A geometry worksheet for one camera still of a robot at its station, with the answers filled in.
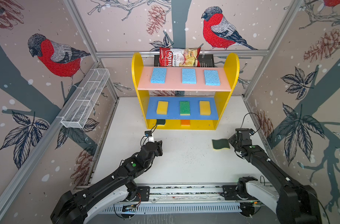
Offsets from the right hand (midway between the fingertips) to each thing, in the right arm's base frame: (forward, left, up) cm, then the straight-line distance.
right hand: (232, 140), depth 87 cm
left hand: (-7, +45, +8) cm, 46 cm away
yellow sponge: (+17, +46, +11) cm, 50 cm away
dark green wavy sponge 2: (+1, +7, -9) cm, 12 cm away
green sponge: (+17, +31, +11) cm, 37 cm away
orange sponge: (+15, +30, -2) cm, 33 cm away
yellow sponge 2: (+16, +17, +11) cm, 26 cm away
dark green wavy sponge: (+14, +48, -1) cm, 50 cm away
